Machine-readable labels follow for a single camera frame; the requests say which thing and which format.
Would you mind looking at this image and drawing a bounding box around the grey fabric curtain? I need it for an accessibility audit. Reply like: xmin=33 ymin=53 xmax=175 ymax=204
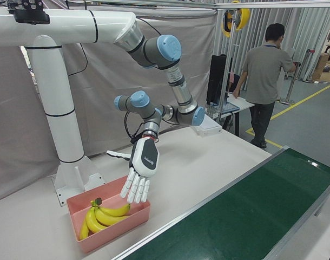
xmin=0 ymin=0 xmax=219 ymax=204

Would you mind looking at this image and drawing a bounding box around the black flat monitor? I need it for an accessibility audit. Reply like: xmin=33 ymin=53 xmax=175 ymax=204
xmin=207 ymin=54 xmax=233 ymax=106

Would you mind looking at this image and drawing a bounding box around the chrome stanchion post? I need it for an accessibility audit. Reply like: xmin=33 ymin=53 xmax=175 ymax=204
xmin=296 ymin=49 xmax=316 ymax=83
xmin=278 ymin=63 xmax=296 ymax=106

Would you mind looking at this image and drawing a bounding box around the pink plastic basket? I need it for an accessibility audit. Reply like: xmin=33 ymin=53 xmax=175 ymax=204
xmin=66 ymin=174 xmax=151 ymax=254

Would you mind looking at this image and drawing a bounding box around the white rectangular box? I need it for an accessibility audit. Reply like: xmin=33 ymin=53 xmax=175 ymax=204
xmin=192 ymin=113 xmax=223 ymax=138

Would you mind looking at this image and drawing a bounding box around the yellow banana bunch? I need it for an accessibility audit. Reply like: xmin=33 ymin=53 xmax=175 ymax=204
xmin=78 ymin=198 xmax=131 ymax=241

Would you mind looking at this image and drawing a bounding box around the person in grey shirt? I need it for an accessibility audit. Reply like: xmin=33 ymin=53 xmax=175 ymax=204
xmin=232 ymin=23 xmax=297 ymax=149

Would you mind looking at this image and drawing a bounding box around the black camera on beam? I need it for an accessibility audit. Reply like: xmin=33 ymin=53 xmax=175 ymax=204
xmin=6 ymin=0 xmax=51 ymax=25

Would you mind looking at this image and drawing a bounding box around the white desk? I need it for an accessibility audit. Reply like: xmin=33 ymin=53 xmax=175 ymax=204
xmin=204 ymin=92 xmax=255 ymax=136

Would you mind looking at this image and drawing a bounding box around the yellow cable reel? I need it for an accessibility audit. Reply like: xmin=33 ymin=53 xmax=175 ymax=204
xmin=221 ymin=0 xmax=251 ymax=38

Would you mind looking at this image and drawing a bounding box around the green belt conveyor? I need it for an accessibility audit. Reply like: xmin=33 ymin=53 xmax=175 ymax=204
xmin=107 ymin=145 xmax=330 ymax=260

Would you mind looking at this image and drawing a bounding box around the brown cardboard box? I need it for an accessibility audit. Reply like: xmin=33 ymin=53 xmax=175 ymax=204
xmin=312 ymin=53 xmax=330 ymax=81

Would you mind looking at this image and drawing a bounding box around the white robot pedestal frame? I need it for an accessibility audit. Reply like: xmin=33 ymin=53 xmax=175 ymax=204
xmin=0 ymin=5 xmax=136 ymax=208

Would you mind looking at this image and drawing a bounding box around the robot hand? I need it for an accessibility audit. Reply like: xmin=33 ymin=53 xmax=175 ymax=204
xmin=106 ymin=136 xmax=160 ymax=204

